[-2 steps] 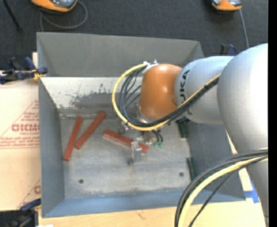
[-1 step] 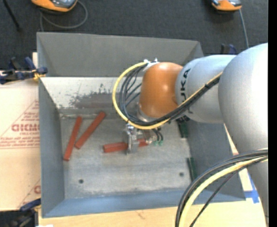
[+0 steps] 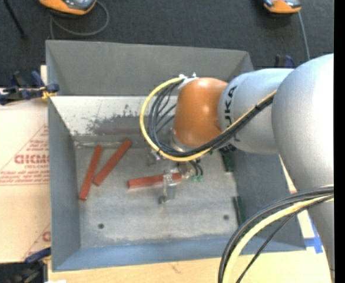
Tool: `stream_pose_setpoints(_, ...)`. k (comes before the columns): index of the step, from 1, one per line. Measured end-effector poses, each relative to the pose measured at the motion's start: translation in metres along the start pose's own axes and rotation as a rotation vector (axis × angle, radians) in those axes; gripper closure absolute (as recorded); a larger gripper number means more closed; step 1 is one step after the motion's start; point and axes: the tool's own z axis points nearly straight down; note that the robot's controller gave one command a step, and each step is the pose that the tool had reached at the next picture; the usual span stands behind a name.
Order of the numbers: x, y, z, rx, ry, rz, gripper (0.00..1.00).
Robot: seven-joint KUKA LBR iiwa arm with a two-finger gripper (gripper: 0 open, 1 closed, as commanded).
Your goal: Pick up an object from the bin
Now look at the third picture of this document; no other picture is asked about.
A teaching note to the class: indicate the brown cardboard board red print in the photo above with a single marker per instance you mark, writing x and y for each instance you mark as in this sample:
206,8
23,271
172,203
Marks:
19,205

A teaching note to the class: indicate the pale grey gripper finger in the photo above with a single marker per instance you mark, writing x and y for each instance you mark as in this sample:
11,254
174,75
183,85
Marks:
162,194
172,191

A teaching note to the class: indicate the red-brown flat block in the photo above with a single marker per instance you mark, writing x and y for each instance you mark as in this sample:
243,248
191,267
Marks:
90,172
112,162
146,182

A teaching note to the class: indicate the grey metal bin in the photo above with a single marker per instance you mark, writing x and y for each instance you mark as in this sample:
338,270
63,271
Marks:
137,217

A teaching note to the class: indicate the dark green flat block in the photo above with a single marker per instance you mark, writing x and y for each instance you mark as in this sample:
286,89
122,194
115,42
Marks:
228,161

